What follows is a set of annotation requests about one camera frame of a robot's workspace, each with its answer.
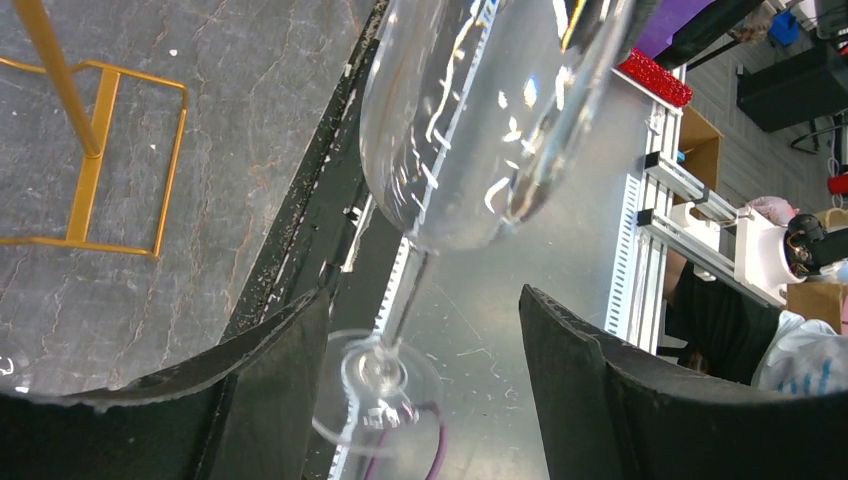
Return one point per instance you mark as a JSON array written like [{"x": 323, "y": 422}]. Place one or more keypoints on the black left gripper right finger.
[{"x": 609, "y": 410}]

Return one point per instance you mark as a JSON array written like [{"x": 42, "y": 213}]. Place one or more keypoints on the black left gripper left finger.
[{"x": 160, "y": 426}]

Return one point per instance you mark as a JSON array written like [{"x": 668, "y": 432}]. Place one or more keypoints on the clear wine glass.
[{"x": 472, "y": 114}]

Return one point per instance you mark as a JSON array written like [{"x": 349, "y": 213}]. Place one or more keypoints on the seated person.
[{"x": 742, "y": 341}]

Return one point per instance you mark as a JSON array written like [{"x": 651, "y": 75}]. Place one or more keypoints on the cardboard box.
[{"x": 700, "y": 142}]

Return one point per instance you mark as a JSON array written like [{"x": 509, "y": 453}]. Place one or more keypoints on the red glitter microphone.
[{"x": 655, "y": 79}]

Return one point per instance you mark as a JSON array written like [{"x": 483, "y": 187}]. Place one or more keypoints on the purple box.
[{"x": 667, "y": 19}]

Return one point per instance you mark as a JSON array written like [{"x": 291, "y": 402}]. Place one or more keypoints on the gold wire glass rack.
[{"x": 92, "y": 131}]

